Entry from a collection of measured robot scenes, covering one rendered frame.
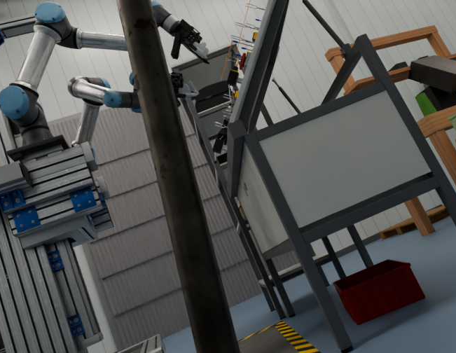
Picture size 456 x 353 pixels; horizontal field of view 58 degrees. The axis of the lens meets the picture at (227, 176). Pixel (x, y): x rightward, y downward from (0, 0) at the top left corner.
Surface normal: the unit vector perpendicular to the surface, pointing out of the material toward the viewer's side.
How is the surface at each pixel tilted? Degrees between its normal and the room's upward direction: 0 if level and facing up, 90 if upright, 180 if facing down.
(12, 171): 90
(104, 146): 90
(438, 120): 90
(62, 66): 90
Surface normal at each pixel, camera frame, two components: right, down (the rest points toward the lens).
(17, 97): 0.04, -0.14
